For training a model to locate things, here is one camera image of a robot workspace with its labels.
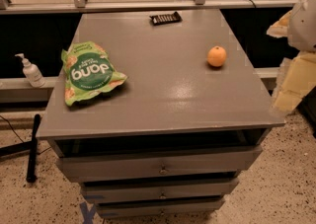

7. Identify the yellow foam block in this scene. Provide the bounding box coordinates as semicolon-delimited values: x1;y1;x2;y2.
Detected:
272;51;316;113

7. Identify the black stand leg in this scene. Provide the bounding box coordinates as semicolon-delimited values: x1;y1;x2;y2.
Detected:
0;114;40;183

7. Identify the metal window rail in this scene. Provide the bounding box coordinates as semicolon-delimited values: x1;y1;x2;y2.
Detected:
0;0;299;15

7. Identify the blue tape cross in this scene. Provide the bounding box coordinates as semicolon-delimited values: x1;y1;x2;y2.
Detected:
80;202;96;224

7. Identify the top grey drawer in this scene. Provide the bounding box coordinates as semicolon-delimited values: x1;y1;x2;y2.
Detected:
56;145;262;183

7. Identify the grey drawer cabinet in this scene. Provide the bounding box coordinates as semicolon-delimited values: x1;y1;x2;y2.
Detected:
36;8;286;220

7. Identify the black ridged remote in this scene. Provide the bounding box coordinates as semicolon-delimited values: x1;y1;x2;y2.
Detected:
150;12;182;26

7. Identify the bottom grey drawer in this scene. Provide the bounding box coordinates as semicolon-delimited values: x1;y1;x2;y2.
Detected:
97;196;224;219

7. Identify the green snack bag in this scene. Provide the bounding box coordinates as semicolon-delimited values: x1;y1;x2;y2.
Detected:
61;41;127;107

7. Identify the grey drawer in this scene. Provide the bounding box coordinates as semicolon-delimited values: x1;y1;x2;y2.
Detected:
97;196;224;219
81;178;239;203
56;145;262;183

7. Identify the middle grey drawer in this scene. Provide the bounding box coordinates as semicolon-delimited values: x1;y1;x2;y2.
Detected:
81;178;239;203

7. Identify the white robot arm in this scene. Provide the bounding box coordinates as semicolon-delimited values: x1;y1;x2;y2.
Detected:
287;0;316;52

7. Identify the white pump bottle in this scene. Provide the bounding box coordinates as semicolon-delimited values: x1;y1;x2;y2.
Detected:
16;53;45;88

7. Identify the orange fruit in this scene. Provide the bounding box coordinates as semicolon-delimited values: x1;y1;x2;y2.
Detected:
207;46;227;67

